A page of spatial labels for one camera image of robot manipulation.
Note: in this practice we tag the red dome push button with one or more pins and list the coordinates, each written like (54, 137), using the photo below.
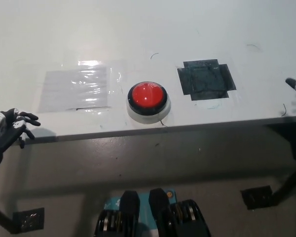
(148, 95)

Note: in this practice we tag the black table leg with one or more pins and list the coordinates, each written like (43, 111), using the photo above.
(1, 218)
(289, 177)

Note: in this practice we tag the clear plastic sheet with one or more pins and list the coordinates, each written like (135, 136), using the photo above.
(74, 86)

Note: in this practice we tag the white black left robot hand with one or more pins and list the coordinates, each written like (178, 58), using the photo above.
(7, 138)

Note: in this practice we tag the black tape patch on desk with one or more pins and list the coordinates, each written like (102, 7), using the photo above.
(206, 79)

